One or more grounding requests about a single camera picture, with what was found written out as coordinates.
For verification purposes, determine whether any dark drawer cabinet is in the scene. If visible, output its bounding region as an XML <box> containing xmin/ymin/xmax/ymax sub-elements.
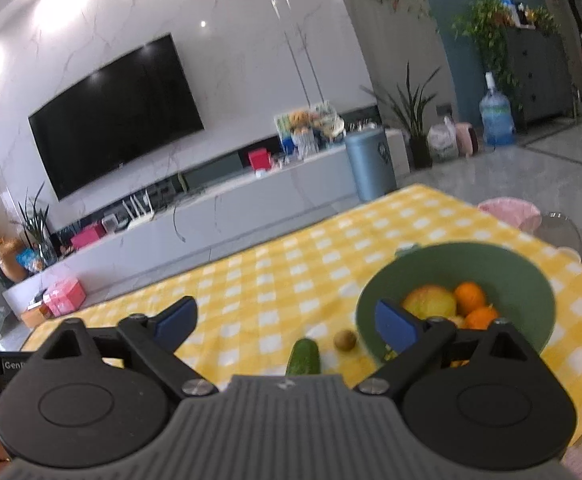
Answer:
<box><xmin>501</xmin><ymin>22</ymin><xmax>576</xmax><ymax>128</ymax></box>

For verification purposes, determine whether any green bowl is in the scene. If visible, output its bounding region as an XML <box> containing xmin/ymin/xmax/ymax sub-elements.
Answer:
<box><xmin>356</xmin><ymin>242</ymin><xmax>556</xmax><ymax>366</ymax></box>

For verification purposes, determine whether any magenta box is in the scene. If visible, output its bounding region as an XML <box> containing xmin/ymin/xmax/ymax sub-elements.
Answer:
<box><xmin>71</xmin><ymin>223</ymin><xmax>107</xmax><ymax>250</ymax></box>

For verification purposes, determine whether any pink stool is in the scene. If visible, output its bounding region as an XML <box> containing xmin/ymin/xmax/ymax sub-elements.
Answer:
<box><xmin>455</xmin><ymin>122</ymin><xmax>479</xmax><ymax>156</ymax></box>

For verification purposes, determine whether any blue trash bin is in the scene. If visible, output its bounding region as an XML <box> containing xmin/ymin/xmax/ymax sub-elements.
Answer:
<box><xmin>345</xmin><ymin>127</ymin><xmax>398</xmax><ymax>202</ymax></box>

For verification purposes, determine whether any pale pink box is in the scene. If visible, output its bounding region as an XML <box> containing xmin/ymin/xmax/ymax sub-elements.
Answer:
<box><xmin>44</xmin><ymin>278</ymin><xmax>87</xmax><ymax>317</ymax></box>

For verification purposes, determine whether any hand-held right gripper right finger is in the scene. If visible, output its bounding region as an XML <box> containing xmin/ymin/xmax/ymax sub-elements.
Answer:
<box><xmin>352</xmin><ymin>299</ymin><xmax>544</xmax><ymax>397</ymax></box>

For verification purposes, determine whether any white plastic bag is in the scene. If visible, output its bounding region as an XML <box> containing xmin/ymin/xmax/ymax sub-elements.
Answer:
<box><xmin>427</xmin><ymin>117</ymin><xmax>459</xmax><ymax>162</ymax></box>

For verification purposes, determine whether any black wall television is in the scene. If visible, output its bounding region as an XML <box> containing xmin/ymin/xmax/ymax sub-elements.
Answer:
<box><xmin>28</xmin><ymin>33</ymin><xmax>205</xmax><ymax>202</ymax></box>

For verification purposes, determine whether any grey television cabinet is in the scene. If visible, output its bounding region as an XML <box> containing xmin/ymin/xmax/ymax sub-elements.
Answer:
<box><xmin>2</xmin><ymin>130</ymin><xmax>407</xmax><ymax>331</ymax></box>

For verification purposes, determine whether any trailing green plant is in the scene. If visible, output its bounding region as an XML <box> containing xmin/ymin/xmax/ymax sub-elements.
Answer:
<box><xmin>452</xmin><ymin>0</ymin><xmax>522</xmax><ymax>106</ymax></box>

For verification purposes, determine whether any orange vase with dried flowers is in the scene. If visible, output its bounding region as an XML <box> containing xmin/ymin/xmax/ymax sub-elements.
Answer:
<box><xmin>0</xmin><ymin>220</ymin><xmax>29</xmax><ymax>283</ymax></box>

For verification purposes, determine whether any green cucumber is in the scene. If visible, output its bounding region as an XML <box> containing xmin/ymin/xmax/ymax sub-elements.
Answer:
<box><xmin>286</xmin><ymin>338</ymin><xmax>321</xmax><ymax>377</ymax></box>

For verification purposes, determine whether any tall potted plant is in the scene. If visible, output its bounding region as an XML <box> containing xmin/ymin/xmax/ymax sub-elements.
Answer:
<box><xmin>366</xmin><ymin>62</ymin><xmax>444</xmax><ymax>170</ymax></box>

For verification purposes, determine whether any white router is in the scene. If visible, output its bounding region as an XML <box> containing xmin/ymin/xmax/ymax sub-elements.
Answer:
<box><xmin>122</xmin><ymin>191</ymin><xmax>156</xmax><ymax>231</ymax></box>

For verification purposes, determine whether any pink chair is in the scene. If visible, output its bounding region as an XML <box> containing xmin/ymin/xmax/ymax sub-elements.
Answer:
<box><xmin>477</xmin><ymin>197</ymin><xmax>542</xmax><ymax>233</ymax></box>

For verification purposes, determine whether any blue water jug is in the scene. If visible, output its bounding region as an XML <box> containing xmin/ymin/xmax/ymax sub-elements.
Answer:
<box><xmin>479</xmin><ymin>72</ymin><xmax>516</xmax><ymax>147</ymax></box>

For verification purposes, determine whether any blue packet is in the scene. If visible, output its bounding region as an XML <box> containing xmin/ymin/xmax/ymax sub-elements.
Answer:
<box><xmin>16</xmin><ymin>250</ymin><xmax>44</xmax><ymax>273</ymax></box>

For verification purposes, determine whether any basket of soft toys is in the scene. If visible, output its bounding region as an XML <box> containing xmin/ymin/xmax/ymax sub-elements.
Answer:
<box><xmin>274</xmin><ymin>101</ymin><xmax>347</xmax><ymax>158</ymax></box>

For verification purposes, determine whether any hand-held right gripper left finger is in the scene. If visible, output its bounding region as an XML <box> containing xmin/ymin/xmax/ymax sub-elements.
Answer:
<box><xmin>31</xmin><ymin>296</ymin><xmax>219</xmax><ymax>397</ymax></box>

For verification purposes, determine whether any yellow checked tablecloth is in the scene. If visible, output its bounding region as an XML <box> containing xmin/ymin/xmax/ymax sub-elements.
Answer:
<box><xmin>21</xmin><ymin>184</ymin><xmax>582</xmax><ymax>448</ymax></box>

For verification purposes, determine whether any clear glass chair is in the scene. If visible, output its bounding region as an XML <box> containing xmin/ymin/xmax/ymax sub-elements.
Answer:
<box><xmin>536</xmin><ymin>211</ymin><xmax>582</xmax><ymax>266</ymax></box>

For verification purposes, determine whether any potted plant with thin leaves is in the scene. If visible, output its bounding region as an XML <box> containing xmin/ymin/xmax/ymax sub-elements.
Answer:
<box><xmin>14</xmin><ymin>185</ymin><xmax>59</xmax><ymax>266</ymax></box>

